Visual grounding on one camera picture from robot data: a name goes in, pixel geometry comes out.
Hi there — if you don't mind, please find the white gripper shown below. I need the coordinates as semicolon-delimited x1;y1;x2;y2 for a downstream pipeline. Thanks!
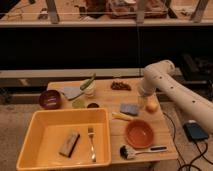
137;84;153;109

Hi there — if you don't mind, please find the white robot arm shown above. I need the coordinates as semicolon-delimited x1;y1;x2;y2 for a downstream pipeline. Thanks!
138;60;213;134

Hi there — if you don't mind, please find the orange bowl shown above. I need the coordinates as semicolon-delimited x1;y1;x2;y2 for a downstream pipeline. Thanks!
125;119;154;149

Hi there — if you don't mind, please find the purple bowl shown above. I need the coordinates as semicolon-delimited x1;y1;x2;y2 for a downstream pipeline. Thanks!
39;90;61;110

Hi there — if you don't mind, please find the yellow onion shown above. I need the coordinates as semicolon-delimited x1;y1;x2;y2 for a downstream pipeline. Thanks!
145;101;158;113

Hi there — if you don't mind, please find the blue sponge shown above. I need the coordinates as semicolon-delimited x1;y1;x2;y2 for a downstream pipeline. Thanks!
120;103;139;116

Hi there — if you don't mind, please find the yellow banana piece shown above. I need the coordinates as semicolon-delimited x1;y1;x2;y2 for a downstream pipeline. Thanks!
112;112;133;121

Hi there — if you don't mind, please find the wooden table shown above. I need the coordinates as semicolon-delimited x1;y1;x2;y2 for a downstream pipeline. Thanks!
46;77;179;166

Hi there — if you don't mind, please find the small dark cup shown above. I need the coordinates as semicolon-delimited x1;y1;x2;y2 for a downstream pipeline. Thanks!
87;103;100;108

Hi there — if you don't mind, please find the white cup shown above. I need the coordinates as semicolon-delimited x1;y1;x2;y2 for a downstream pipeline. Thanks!
84;82;96;98

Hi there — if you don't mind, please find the green cucumber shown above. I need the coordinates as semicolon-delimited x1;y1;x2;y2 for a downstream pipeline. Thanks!
80;73;96;91

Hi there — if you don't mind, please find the black device box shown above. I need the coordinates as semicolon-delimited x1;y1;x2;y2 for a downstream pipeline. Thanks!
183;122;209;142

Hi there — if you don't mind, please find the black dish brush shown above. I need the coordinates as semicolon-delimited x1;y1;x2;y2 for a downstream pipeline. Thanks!
120;145;167;160

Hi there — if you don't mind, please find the silver fork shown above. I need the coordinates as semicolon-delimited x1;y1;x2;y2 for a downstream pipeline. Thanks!
88;127;96;163

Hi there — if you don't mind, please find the green lime slice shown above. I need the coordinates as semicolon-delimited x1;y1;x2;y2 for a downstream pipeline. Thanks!
72;99;85;108

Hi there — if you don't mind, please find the wooden block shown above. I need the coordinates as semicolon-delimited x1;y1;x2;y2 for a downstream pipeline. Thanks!
59;132;80;157

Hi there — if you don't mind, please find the yellow plastic tub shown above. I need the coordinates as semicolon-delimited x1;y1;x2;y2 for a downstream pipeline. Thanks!
16;108;111;171

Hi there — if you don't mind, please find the black cable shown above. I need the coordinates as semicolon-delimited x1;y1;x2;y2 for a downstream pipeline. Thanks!
163;111;213;171

